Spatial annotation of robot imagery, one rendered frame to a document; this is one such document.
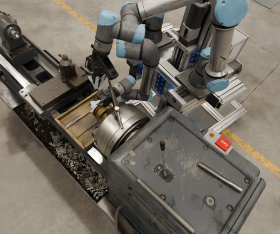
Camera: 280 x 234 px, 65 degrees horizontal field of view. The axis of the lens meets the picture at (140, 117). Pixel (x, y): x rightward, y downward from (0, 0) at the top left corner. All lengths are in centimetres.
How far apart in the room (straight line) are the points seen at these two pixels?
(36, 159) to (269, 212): 234
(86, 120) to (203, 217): 94
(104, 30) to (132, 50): 28
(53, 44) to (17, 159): 176
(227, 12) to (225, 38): 14
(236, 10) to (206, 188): 70
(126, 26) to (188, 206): 75
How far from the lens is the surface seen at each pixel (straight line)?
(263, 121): 316
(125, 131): 106
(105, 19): 92
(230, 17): 95
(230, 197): 103
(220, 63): 113
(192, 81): 140
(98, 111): 126
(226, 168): 107
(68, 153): 174
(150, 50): 118
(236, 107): 277
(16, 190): 240
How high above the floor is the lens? 214
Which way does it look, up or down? 56 degrees down
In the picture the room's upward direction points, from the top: 10 degrees clockwise
